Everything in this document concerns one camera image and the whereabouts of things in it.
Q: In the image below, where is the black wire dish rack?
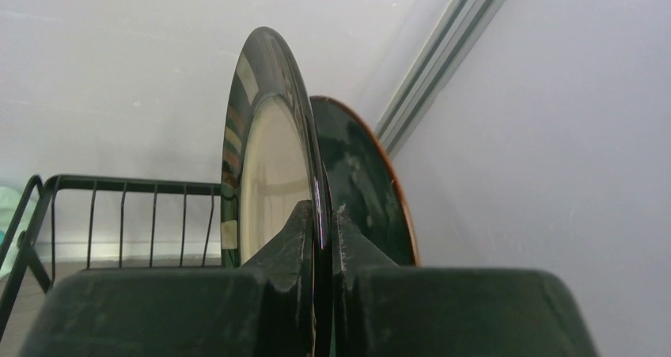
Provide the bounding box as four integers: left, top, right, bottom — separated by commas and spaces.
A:
1, 174, 221, 329

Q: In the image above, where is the dark blue floral plate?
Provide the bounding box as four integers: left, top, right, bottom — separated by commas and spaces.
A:
309, 96, 420, 266

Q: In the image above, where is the black rimmed cream plate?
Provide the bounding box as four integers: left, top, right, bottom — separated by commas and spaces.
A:
220, 27, 332, 356

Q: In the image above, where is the mint green cartoon cloth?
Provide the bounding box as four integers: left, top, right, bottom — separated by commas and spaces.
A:
1, 186, 36, 279

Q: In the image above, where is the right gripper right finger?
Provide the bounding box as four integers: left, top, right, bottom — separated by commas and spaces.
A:
332, 209, 597, 356

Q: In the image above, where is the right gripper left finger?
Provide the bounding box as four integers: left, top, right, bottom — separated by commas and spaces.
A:
19, 200, 314, 356

